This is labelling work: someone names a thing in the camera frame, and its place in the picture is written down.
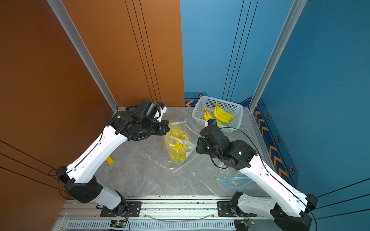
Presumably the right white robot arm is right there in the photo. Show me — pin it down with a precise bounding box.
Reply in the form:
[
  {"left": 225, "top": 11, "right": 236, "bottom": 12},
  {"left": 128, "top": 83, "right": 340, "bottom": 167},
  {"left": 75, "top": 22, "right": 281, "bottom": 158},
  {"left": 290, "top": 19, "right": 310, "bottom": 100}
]
[{"left": 196, "top": 124, "right": 318, "bottom": 231}]

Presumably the small yellow block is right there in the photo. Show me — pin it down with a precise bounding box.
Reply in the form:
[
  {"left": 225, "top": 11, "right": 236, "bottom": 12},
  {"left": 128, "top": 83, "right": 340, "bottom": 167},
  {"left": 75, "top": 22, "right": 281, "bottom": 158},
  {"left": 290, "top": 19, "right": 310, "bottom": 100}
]
[{"left": 106, "top": 157, "right": 114, "bottom": 165}]

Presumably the clear zip-top bag blue seal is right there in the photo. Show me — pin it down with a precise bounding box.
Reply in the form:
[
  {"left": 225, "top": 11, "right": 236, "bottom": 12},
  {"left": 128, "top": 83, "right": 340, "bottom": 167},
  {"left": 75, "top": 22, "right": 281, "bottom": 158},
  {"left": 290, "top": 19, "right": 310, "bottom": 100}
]
[{"left": 211, "top": 169, "right": 254, "bottom": 189}]

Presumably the left green circuit board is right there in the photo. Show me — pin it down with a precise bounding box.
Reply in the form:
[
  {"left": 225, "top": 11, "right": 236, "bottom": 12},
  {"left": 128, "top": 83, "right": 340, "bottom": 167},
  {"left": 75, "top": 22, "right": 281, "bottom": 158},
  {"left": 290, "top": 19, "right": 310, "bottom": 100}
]
[{"left": 109, "top": 219, "right": 128, "bottom": 229}]

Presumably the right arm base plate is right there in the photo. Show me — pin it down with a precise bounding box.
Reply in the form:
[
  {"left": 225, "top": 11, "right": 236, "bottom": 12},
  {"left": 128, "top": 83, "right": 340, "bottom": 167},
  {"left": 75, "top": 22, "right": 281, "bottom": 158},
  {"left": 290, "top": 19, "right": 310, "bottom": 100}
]
[{"left": 216, "top": 201, "right": 258, "bottom": 218}]

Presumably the aluminium front rail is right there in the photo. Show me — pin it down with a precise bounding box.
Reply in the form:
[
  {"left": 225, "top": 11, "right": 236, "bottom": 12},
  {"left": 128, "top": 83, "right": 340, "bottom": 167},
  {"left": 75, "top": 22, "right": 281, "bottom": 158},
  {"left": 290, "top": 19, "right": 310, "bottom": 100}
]
[{"left": 57, "top": 196, "right": 301, "bottom": 221}]

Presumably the yellow banana bunch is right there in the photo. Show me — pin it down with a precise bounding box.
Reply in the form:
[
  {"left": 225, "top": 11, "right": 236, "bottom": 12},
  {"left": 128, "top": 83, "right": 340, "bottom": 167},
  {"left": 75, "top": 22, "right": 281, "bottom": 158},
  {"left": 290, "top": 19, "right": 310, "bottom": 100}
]
[{"left": 214, "top": 102, "right": 234, "bottom": 123}]

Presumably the white plastic basket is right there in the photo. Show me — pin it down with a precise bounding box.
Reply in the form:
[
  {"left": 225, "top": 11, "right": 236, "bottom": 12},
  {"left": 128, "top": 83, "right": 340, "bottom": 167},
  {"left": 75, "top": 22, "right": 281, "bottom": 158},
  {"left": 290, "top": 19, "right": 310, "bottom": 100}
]
[{"left": 192, "top": 96, "right": 243, "bottom": 133}]

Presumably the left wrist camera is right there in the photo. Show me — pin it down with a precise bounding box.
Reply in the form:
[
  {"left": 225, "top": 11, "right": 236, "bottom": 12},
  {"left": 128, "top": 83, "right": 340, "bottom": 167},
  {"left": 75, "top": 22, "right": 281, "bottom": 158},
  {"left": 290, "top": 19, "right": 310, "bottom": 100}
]
[{"left": 154, "top": 102, "right": 167, "bottom": 122}]

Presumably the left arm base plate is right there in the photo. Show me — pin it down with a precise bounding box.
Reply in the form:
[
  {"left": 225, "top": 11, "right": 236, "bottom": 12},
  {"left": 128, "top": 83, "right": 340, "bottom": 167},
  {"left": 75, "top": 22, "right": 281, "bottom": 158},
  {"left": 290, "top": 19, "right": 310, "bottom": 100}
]
[{"left": 100, "top": 201, "right": 142, "bottom": 218}]

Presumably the bagged banana bunch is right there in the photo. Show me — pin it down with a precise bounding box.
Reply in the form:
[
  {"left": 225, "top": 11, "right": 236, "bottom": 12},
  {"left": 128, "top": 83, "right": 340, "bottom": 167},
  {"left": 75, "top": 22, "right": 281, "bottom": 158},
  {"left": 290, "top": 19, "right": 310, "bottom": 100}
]
[
  {"left": 167, "top": 120, "right": 185, "bottom": 139},
  {"left": 203, "top": 108, "right": 222, "bottom": 125},
  {"left": 164, "top": 120, "right": 199, "bottom": 172}
]

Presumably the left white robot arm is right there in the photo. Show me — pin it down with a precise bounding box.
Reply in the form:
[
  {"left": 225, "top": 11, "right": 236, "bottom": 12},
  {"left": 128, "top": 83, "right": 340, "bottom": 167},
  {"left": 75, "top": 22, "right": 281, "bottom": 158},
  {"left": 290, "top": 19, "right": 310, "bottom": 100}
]
[{"left": 55, "top": 99, "right": 170, "bottom": 216}]

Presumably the right green circuit board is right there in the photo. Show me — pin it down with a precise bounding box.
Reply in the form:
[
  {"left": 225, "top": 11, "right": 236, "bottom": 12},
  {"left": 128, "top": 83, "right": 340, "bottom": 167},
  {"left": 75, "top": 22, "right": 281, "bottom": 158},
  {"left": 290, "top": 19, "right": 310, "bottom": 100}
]
[{"left": 234, "top": 219, "right": 255, "bottom": 231}]

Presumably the green circuit board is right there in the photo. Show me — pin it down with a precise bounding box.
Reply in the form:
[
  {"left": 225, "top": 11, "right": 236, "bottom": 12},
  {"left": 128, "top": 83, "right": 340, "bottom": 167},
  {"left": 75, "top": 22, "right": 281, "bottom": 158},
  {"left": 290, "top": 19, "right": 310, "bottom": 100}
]
[
  {"left": 109, "top": 219, "right": 128, "bottom": 229},
  {"left": 234, "top": 219, "right": 255, "bottom": 231}
]

